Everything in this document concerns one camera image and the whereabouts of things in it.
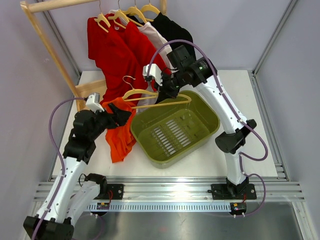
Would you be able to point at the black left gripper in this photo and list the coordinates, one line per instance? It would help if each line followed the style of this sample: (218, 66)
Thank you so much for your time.
(115, 120)

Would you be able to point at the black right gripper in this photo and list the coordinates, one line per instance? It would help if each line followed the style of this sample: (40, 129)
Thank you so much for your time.
(164, 92)

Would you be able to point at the orange t shirt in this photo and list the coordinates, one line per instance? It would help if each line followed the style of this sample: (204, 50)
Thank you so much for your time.
(120, 139)

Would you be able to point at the red t shirt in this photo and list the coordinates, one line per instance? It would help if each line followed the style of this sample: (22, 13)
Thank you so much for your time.
(143, 43)
(117, 62)

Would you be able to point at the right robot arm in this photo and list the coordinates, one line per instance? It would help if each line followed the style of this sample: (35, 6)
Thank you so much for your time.
(203, 76)

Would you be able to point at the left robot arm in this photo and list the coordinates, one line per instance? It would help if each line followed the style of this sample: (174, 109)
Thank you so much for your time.
(62, 208)

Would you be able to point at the white t shirt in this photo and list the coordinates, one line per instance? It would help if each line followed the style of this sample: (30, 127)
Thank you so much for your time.
(128, 65)

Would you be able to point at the black t shirt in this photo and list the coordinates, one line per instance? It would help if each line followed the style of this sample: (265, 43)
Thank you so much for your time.
(169, 29)

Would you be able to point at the yellow hanger of black shirt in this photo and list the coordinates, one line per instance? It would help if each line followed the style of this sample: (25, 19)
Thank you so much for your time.
(150, 8)

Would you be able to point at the yellow hanger of white shirt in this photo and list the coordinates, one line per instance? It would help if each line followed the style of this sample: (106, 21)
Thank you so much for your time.
(134, 10)

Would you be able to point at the olive green plastic basket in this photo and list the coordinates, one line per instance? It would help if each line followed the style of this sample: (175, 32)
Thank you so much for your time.
(170, 132)

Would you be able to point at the wooden clothes rack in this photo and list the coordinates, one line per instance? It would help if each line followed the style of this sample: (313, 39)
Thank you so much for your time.
(78, 90)

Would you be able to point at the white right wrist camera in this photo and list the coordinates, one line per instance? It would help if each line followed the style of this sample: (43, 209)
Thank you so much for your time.
(152, 72)

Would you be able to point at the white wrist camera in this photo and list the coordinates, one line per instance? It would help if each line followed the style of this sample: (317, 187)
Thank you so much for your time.
(92, 102)
(152, 72)

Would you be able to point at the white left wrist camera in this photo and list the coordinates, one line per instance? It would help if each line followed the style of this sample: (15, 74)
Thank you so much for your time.
(92, 102)

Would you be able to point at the aluminium frame post left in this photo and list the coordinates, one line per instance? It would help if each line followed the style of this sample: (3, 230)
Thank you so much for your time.
(50, 27)

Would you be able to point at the aluminium frame post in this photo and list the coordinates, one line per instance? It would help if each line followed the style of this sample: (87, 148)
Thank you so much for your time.
(278, 29)
(50, 27)

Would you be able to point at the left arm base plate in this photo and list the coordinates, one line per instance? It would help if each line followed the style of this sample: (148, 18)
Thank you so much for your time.
(114, 191)

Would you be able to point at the white slotted cable duct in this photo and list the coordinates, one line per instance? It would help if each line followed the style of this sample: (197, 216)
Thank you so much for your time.
(193, 207)

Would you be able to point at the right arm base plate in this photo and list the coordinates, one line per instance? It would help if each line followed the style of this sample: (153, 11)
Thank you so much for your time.
(220, 192)

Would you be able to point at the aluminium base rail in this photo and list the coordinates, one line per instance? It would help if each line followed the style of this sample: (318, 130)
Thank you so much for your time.
(195, 189)

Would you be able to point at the aluminium frame post right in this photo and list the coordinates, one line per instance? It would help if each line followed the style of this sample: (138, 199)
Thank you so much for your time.
(278, 29)

